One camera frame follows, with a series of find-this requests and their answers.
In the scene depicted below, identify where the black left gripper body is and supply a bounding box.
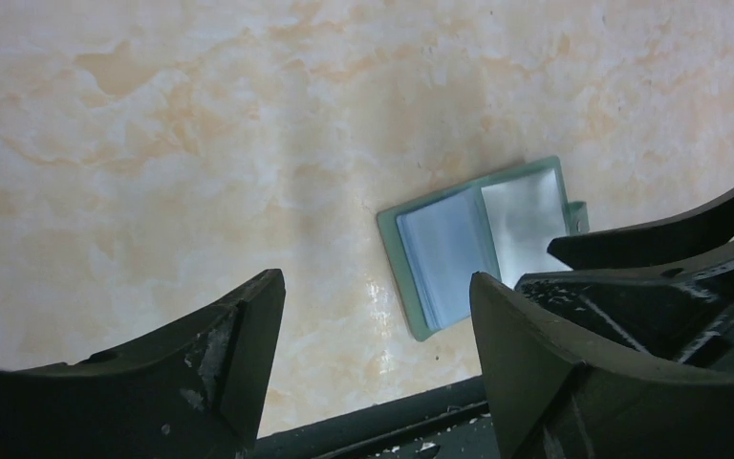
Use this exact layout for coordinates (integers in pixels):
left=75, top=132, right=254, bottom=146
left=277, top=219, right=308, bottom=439
left=516, top=187, right=734, bottom=373

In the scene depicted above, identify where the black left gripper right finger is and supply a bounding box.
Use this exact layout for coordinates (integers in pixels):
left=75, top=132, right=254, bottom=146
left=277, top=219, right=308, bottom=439
left=470, top=273, right=734, bottom=458

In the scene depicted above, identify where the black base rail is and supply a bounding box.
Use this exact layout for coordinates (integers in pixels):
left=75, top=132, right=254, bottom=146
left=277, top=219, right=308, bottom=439
left=248, top=377, right=500, bottom=458

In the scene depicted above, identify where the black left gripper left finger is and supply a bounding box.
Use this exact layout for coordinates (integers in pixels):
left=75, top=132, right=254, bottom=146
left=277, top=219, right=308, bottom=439
left=0, top=269, right=286, bottom=458

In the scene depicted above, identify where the green card holder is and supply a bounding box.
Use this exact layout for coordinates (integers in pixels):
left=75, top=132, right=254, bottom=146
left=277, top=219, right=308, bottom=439
left=377, top=156, right=589, bottom=342

